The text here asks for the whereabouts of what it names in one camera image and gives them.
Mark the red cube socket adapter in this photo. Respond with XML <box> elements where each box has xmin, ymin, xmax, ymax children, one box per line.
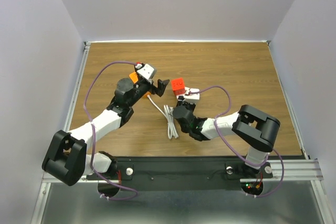
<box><xmin>171</xmin><ymin>78</ymin><xmax>185</xmax><ymax>96</ymax></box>

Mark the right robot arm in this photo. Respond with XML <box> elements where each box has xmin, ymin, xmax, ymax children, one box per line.
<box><xmin>172</xmin><ymin>101</ymin><xmax>280</xmax><ymax>177</ymax></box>

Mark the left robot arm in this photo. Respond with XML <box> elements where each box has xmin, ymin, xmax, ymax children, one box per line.
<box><xmin>41</xmin><ymin>77</ymin><xmax>169</xmax><ymax>186</ymax></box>

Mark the orange power strip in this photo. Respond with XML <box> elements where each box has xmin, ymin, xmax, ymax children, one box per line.
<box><xmin>129</xmin><ymin>72</ymin><xmax>150</xmax><ymax>99</ymax></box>

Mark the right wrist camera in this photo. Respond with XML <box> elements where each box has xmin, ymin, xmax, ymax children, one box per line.
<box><xmin>176</xmin><ymin>87</ymin><xmax>200</xmax><ymax>104</ymax></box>

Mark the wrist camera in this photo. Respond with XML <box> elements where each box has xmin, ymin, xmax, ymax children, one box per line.
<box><xmin>135</xmin><ymin>63</ymin><xmax>157</xmax><ymax>82</ymax></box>
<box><xmin>176</xmin><ymin>87</ymin><xmax>200</xmax><ymax>104</ymax></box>

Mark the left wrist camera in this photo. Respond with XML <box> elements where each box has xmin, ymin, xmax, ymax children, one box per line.
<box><xmin>135</xmin><ymin>63</ymin><xmax>157</xmax><ymax>82</ymax></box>

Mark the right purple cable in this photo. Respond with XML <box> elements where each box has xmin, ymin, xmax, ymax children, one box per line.
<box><xmin>188</xmin><ymin>85</ymin><xmax>285</xmax><ymax>199</ymax></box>

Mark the purple cable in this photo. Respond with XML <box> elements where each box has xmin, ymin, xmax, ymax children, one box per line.
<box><xmin>83</xmin><ymin>61</ymin><xmax>140</xmax><ymax>201</ymax></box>
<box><xmin>188</xmin><ymin>85</ymin><xmax>285</xmax><ymax>199</ymax></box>

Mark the white power strip cord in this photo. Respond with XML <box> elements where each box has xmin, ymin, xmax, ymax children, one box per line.
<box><xmin>147</xmin><ymin>95</ymin><xmax>181</xmax><ymax>140</ymax></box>

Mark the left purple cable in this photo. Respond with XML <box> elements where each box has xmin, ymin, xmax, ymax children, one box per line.
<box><xmin>83</xmin><ymin>61</ymin><xmax>140</xmax><ymax>201</ymax></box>

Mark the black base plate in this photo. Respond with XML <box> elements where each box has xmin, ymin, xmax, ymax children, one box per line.
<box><xmin>86</xmin><ymin>156</ymin><xmax>274</xmax><ymax>192</ymax></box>

